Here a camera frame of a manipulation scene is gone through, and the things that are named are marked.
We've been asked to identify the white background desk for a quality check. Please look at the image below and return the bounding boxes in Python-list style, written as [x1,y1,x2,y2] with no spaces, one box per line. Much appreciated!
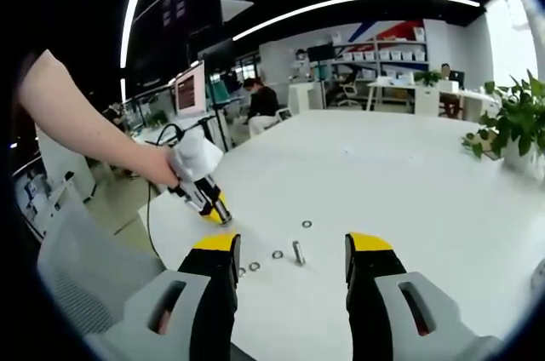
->
[366,78,502,118]

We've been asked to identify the grey mesh office chair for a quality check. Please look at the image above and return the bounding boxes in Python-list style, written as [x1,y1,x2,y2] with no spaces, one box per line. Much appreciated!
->
[36,192,168,339]

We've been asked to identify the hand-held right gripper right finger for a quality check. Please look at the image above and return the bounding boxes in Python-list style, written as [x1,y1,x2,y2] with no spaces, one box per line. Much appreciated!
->
[343,231,510,361]

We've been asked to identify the teal board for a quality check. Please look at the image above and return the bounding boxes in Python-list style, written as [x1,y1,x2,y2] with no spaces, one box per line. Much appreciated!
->
[207,79,242,109]

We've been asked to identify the white desk unit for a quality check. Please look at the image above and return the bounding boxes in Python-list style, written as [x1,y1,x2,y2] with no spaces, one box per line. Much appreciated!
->
[37,124,98,204]

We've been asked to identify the white cabinet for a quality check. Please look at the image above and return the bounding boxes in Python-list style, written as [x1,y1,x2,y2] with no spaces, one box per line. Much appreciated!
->
[288,82,327,114]

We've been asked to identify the dark hanging ceiling sign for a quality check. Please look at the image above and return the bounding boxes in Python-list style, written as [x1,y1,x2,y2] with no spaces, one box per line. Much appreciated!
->
[159,0,191,26]

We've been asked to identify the potted green plant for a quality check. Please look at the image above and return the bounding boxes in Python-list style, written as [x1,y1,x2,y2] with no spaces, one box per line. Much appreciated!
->
[462,69,545,177]

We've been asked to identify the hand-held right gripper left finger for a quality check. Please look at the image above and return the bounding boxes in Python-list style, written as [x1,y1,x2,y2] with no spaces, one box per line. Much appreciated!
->
[83,232,243,361]

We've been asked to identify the large bright window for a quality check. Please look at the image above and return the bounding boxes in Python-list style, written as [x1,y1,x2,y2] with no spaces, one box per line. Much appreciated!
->
[485,0,540,85]

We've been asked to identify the metal threaded stud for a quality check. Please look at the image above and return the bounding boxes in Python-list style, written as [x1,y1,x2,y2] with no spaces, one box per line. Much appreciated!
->
[291,240,307,266]

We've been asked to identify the white office chair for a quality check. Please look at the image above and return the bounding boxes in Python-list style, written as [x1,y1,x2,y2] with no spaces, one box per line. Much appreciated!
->
[249,106,295,137]

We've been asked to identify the white swivel chair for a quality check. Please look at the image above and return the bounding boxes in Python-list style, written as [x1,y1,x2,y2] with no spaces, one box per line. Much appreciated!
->
[339,79,359,107]

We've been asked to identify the storage shelf with white bins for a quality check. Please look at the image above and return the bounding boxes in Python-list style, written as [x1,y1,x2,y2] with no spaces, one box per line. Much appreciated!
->
[330,28,430,94]

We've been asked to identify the small green plant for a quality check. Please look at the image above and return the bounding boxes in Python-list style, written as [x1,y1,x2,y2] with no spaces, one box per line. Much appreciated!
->
[413,69,444,88]

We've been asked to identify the large black screen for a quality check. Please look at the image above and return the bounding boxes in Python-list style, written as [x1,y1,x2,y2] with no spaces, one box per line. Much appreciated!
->
[306,42,336,62]

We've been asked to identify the curved side ceiling light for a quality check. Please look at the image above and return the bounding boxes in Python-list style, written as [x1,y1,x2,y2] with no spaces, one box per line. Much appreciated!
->
[119,0,161,69]

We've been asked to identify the person's left hand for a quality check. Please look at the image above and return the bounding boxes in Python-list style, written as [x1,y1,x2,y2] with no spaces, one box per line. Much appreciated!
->
[148,148,184,192]

